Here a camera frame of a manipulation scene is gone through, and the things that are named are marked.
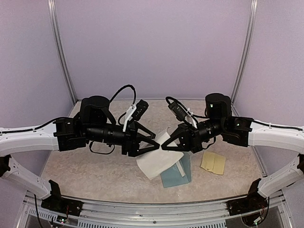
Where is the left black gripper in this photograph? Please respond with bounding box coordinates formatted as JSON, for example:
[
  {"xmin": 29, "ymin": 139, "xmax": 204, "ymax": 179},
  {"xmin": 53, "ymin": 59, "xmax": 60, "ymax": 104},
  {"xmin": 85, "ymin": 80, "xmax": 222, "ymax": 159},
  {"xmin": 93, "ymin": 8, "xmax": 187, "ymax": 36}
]
[{"xmin": 85, "ymin": 121, "xmax": 161, "ymax": 157}]

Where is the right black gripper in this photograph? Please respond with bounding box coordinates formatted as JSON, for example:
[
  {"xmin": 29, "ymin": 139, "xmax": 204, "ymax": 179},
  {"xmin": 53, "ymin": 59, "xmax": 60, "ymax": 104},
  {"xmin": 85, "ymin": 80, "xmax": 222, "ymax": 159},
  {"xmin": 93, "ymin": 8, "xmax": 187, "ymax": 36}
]
[{"xmin": 161, "ymin": 119, "xmax": 225, "ymax": 154}]

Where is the lined letter paper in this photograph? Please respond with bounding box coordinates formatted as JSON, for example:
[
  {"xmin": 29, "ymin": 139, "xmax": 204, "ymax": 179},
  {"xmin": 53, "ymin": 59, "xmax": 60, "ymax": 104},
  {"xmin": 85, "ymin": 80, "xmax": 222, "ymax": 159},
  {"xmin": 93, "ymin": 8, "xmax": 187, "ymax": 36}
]
[{"xmin": 136, "ymin": 127, "xmax": 185, "ymax": 180}]

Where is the blue envelope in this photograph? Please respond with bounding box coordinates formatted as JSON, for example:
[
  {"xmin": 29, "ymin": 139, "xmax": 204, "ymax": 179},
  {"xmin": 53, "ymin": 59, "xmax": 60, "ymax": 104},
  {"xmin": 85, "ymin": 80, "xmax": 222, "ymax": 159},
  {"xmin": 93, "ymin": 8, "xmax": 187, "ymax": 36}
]
[{"xmin": 161, "ymin": 152, "xmax": 192, "ymax": 188}]

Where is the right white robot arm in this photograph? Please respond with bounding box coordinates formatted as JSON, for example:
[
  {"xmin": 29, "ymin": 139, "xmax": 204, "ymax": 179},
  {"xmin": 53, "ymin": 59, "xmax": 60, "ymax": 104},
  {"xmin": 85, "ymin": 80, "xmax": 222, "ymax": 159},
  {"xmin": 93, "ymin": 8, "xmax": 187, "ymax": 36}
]
[{"xmin": 161, "ymin": 93, "xmax": 304, "ymax": 211}]

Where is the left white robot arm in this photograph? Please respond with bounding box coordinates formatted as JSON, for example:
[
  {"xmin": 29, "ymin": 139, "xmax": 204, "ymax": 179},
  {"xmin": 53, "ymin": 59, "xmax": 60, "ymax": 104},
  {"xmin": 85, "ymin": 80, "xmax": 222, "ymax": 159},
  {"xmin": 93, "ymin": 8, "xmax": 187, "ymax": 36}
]
[{"xmin": 0, "ymin": 95, "xmax": 160, "ymax": 211}]

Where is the folded yellow paper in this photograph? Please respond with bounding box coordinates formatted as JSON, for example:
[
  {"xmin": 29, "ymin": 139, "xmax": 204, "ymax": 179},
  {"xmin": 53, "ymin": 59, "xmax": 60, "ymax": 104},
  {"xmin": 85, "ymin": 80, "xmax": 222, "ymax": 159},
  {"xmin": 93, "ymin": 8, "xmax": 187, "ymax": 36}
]
[{"xmin": 200, "ymin": 151, "xmax": 226, "ymax": 175}]

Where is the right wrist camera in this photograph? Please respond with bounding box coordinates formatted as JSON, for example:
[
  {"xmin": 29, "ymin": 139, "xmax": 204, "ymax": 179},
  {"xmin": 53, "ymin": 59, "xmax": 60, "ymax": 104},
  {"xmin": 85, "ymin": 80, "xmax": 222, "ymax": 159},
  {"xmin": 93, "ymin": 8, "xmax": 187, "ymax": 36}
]
[{"xmin": 168, "ymin": 101, "xmax": 187, "ymax": 121}]

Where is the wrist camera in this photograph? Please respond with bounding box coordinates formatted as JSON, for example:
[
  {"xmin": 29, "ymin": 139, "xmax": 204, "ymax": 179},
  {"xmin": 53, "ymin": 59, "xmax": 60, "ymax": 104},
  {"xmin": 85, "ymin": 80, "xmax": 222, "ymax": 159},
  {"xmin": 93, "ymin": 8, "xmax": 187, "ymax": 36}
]
[
  {"xmin": 168, "ymin": 101, "xmax": 187, "ymax": 121},
  {"xmin": 132, "ymin": 99, "xmax": 149, "ymax": 121}
]

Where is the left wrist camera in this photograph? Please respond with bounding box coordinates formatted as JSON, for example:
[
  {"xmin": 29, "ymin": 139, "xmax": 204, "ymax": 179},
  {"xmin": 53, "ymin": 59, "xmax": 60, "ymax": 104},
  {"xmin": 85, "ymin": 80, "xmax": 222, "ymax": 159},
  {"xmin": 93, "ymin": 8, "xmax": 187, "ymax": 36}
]
[{"xmin": 132, "ymin": 99, "xmax": 149, "ymax": 121}]

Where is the left camera cable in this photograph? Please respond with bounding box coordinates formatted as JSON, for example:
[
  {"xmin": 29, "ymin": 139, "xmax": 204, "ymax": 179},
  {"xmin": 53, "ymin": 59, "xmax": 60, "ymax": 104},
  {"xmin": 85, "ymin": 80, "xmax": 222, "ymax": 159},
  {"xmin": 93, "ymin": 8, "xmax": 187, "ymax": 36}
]
[{"xmin": 108, "ymin": 84, "xmax": 138, "ymax": 124}]

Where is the aluminium front rail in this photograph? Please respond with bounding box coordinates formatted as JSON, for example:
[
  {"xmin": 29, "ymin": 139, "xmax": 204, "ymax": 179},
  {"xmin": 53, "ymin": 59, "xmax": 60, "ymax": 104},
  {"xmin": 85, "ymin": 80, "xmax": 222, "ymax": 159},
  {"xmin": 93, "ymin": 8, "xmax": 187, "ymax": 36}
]
[{"xmin": 21, "ymin": 194, "xmax": 293, "ymax": 228}]

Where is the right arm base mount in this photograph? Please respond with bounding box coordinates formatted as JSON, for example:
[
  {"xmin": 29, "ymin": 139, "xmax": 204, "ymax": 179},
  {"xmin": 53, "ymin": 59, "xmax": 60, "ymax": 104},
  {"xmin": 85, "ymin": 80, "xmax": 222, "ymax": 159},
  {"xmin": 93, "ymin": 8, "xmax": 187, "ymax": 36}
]
[{"xmin": 227, "ymin": 196, "xmax": 268, "ymax": 216}]

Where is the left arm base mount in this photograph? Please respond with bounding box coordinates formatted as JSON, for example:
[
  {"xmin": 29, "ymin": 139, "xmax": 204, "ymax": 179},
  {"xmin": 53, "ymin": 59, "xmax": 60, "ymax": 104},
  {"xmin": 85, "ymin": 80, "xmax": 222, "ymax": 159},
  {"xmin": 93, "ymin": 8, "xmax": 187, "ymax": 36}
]
[{"xmin": 41, "ymin": 196, "xmax": 83, "ymax": 217}]

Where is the right aluminium corner post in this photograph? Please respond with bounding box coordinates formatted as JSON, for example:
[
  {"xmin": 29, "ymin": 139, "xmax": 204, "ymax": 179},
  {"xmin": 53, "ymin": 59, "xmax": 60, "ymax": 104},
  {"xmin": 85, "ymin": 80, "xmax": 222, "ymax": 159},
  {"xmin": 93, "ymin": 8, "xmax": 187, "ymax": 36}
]
[{"xmin": 231, "ymin": 0, "xmax": 258, "ymax": 104}]

